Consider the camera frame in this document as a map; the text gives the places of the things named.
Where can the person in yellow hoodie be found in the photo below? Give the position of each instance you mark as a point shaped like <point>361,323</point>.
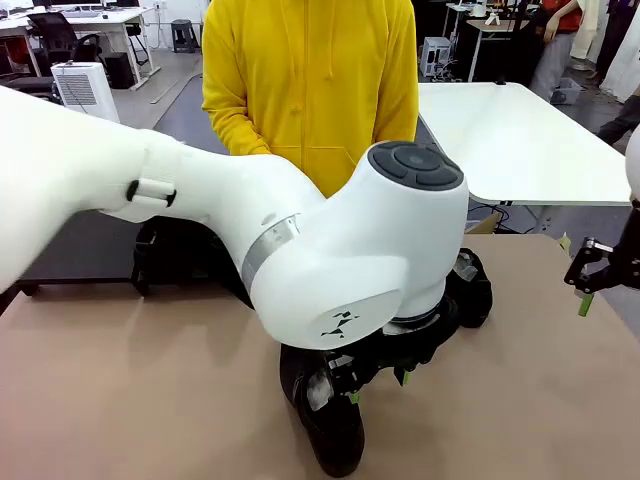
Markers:
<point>310,50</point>

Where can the right forearm yellow sleeve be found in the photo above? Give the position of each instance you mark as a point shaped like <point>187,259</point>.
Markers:
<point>230,130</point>

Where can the white office desk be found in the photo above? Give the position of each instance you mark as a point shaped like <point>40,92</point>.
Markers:
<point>115,17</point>

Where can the black metal shoe stand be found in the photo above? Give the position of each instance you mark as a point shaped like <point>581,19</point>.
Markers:
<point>85,260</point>
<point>190,282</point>

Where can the mannequin red top grey pants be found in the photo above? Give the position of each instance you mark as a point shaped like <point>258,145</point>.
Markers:
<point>555,60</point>

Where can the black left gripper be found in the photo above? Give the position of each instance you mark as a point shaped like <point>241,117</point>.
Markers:
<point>395,350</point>

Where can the black mesh office chair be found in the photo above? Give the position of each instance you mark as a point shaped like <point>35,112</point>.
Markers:
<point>52,30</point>

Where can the black hanging garment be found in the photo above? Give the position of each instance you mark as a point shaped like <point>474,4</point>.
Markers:
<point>530,45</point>

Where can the grey plastic bin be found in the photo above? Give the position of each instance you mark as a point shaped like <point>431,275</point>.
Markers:
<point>567,90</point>

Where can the piece of masking tape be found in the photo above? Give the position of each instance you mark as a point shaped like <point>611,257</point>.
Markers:
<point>565,244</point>

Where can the bystander's dark trouser leg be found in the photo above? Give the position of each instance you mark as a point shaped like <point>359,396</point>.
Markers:
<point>625,120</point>

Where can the white computer case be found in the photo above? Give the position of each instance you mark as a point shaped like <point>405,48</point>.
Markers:
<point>435,55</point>

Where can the white table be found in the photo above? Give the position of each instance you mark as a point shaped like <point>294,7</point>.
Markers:
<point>525,150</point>

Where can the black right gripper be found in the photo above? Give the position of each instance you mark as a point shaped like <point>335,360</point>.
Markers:
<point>627,265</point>

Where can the cardboard box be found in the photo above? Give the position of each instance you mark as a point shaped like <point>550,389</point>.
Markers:
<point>482,225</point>

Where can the black computer tower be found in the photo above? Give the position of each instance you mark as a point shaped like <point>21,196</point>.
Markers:
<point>119,70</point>

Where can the black object beside table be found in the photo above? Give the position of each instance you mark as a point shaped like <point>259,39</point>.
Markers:
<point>5,300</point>

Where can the left forearm yellow sleeve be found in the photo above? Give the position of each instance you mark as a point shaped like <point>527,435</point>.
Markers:
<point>407,115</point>

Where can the white air purifier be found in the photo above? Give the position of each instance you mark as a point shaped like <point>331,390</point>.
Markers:
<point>85,90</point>

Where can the grey stool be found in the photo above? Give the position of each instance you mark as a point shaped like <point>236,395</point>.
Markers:
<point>182,30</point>

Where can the wooden top desk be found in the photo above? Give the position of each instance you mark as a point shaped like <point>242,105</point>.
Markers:
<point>505,25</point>

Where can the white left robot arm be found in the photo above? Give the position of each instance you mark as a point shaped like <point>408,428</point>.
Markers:
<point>350,240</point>

